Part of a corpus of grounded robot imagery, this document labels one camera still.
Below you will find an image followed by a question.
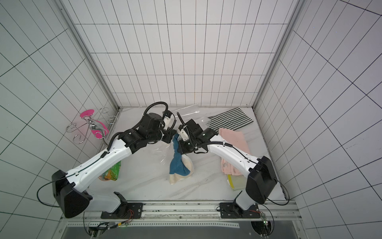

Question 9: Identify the clear plastic vacuum bag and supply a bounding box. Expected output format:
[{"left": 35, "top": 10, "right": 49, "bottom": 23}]
[{"left": 108, "top": 102, "right": 217, "bottom": 154}]

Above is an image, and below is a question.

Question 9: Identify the blue and beige towel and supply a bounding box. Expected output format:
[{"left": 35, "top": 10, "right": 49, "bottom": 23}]
[{"left": 169, "top": 133, "right": 194, "bottom": 185}]

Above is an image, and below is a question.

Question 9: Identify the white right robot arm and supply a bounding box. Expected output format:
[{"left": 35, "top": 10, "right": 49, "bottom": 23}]
[{"left": 178, "top": 119, "right": 278, "bottom": 211}]

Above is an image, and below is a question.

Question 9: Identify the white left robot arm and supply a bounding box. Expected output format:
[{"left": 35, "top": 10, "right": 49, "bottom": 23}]
[{"left": 52, "top": 110, "right": 176, "bottom": 218}]

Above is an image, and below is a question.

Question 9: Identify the pink folded towel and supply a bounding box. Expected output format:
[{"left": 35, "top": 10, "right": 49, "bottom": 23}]
[{"left": 218, "top": 127, "right": 252, "bottom": 176}]

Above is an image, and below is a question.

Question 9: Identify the green white striped towel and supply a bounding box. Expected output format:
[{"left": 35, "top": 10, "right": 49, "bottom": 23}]
[{"left": 209, "top": 107, "right": 254, "bottom": 132}]

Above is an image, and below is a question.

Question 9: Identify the pale yellow folded towel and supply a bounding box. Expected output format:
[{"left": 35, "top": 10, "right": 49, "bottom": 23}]
[{"left": 227, "top": 175, "right": 247, "bottom": 191}]

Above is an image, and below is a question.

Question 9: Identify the colourful snack packet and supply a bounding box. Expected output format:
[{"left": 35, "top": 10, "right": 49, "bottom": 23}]
[{"left": 98, "top": 162, "right": 121, "bottom": 181}]

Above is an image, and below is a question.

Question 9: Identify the aluminium mounting rail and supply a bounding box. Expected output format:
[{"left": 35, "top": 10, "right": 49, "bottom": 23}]
[{"left": 53, "top": 201, "right": 307, "bottom": 239}]

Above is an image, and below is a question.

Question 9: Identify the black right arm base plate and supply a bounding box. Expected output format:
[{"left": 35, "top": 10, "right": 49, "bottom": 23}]
[{"left": 216, "top": 202, "right": 261, "bottom": 219}]

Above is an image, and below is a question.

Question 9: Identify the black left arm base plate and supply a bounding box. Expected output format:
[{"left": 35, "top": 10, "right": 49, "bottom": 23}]
[{"left": 100, "top": 192, "right": 144, "bottom": 220}]

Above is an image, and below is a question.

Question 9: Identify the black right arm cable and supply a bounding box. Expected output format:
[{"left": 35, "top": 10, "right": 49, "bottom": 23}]
[{"left": 265, "top": 181, "right": 290, "bottom": 206}]

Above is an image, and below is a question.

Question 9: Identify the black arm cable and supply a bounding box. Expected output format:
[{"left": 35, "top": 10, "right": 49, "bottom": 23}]
[
  {"left": 265, "top": 181, "right": 290, "bottom": 206},
  {"left": 36, "top": 179, "right": 66, "bottom": 208}
]

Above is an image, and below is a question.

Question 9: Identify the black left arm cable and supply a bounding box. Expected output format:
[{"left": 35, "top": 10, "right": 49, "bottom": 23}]
[{"left": 36, "top": 179, "right": 66, "bottom": 208}]

